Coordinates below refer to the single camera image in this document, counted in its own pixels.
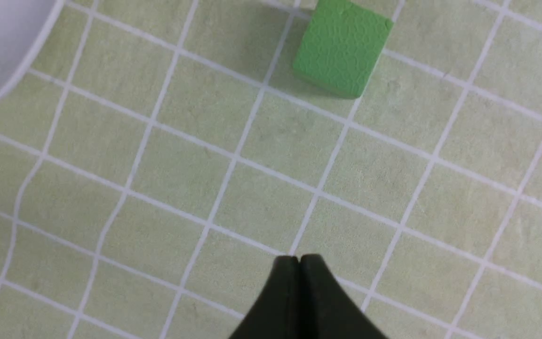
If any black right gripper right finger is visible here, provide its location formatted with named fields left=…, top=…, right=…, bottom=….
left=299, top=254, right=386, bottom=339

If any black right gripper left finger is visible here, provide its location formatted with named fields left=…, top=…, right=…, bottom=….
left=230, top=256, right=300, bottom=339

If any white square plate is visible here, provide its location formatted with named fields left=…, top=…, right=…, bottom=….
left=0, top=0, right=64, bottom=99

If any green checkered tablecloth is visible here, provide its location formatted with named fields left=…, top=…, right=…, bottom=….
left=0, top=0, right=542, bottom=339

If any green foam cube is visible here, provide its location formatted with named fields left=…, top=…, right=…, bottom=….
left=293, top=0, right=394, bottom=99

